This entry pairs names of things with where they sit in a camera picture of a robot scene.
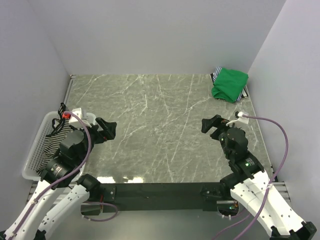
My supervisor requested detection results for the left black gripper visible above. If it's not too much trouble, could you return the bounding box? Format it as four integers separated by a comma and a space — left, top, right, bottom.
70, 116, 117, 165

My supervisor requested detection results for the blue white striped folded top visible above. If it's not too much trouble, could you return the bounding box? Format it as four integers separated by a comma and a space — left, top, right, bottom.
209, 66, 250, 102

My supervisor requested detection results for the black white striped tank top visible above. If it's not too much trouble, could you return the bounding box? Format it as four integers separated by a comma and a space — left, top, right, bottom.
36, 103, 72, 175

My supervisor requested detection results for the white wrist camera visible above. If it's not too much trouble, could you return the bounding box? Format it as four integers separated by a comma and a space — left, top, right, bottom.
62, 108, 96, 129
226, 111, 249, 126

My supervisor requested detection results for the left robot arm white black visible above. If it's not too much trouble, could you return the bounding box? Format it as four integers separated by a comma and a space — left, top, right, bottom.
0, 117, 117, 240

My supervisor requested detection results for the green folded tank top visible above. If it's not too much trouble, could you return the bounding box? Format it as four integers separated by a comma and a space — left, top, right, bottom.
211, 67, 249, 104

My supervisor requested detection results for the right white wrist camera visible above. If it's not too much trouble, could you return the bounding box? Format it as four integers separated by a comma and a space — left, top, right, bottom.
226, 111, 249, 126

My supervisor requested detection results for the white plastic basket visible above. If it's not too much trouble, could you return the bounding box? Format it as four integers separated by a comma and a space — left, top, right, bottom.
21, 111, 97, 182

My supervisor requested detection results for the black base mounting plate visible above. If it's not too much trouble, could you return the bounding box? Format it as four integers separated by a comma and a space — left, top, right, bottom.
88, 182, 240, 216

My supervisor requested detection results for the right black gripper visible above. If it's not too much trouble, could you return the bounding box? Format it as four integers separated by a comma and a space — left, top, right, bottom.
200, 114, 233, 159

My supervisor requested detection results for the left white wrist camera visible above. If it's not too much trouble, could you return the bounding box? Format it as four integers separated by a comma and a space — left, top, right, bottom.
62, 108, 96, 129

